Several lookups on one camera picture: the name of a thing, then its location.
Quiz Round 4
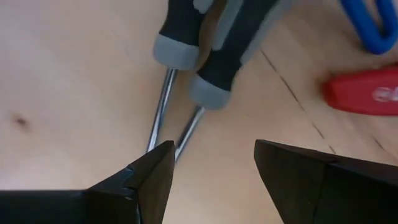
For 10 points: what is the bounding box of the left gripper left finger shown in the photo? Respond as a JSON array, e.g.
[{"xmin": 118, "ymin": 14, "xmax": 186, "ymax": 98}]
[{"xmin": 0, "ymin": 139, "xmax": 175, "ymax": 224}]

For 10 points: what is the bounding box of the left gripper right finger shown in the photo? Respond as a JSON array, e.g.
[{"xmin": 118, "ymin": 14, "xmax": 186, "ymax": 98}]
[{"xmin": 254, "ymin": 139, "xmax": 398, "ymax": 224}]

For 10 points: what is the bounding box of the grey black nut driver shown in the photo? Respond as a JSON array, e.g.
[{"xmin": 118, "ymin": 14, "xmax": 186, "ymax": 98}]
[
  {"xmin": 146, "ymin": 0, "xmax": 218, "ymax": 153},
  {"xmin": 174, "ymin": 0, "xmax": 292, "ymax": 162}
]

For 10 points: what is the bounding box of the blue T-handle hex key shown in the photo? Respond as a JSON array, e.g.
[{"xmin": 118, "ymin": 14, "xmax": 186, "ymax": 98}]
[{"xmin": 340, "ymin": 0, "xmax": 398, "ymax": 56}]

